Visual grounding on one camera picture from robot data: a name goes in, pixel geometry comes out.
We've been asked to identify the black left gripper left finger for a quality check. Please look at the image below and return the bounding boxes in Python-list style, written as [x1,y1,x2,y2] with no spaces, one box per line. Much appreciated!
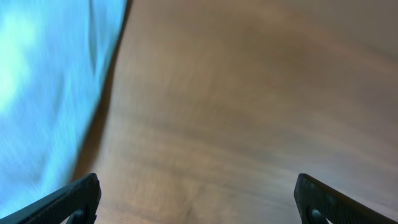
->
[1,173,101,224]

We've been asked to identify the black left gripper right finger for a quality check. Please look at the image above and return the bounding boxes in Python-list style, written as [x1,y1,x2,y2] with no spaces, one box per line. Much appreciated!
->
[294,173,397,224]

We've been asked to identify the light blue denim shorts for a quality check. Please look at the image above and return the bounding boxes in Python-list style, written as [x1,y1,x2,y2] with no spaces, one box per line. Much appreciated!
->
[1,0,126,217]

